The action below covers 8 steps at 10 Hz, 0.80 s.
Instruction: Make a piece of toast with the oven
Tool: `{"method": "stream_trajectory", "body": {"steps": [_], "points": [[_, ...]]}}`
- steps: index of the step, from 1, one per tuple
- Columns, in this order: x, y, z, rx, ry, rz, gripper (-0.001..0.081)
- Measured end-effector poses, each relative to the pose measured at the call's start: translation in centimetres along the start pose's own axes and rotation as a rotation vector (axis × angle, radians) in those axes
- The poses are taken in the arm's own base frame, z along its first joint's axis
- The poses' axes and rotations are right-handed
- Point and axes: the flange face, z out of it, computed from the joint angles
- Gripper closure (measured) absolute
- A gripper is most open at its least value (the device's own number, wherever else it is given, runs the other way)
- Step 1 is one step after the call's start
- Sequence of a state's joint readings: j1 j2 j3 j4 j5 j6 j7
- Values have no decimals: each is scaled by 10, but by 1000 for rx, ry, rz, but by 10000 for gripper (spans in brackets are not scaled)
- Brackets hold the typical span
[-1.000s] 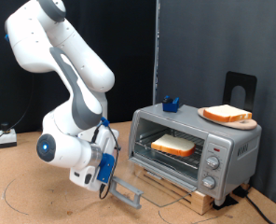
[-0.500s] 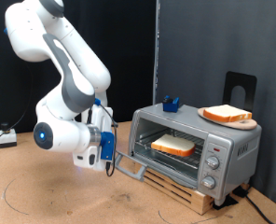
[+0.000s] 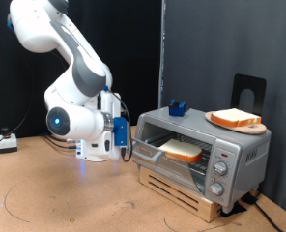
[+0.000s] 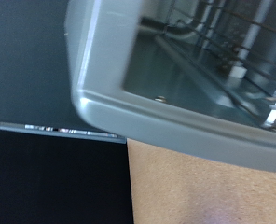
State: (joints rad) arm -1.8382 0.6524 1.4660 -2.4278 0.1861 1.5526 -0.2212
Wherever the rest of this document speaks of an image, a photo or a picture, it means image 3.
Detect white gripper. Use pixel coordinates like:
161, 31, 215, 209
84, 92, 123, 161

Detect glass oven door grey handle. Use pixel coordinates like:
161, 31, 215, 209
129, 136, 206, 194

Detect white bread slice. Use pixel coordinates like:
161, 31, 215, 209
157, 138, 204, 163
210, 107, 262, 128

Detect silver oven timer knob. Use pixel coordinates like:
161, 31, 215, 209
209, 182, 224, 197

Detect silver oven temperature knob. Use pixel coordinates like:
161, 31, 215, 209
213, 161, 228, 177

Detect silver toaster oven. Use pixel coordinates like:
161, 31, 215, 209
131, 107, 272, 215

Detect vertical metal pole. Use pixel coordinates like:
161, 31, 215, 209
157, 0, 167, 109

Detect wooden crate base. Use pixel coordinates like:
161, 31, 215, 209
138, 165, 223, 224

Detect emergency stop button box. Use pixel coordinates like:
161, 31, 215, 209
0, 127, 18, 155

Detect black metal bookend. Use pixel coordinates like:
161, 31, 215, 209
231, 73, 267, 117

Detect small round wooden board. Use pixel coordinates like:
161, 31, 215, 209
204, 110, 268, 135

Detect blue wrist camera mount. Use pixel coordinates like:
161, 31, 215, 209
113, 116, 129, 148

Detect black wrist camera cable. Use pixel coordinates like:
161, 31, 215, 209
107, 89, 133, 163

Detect robot base cables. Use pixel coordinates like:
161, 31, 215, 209
40, 130, 83, 151

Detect long black hanging cable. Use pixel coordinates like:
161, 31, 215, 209
0, 28, 36, 154

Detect wire oven rack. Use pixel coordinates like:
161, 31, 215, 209
147, 132, 213, 177

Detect black oven power cable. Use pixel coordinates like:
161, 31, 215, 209
240, 191, 285, 232

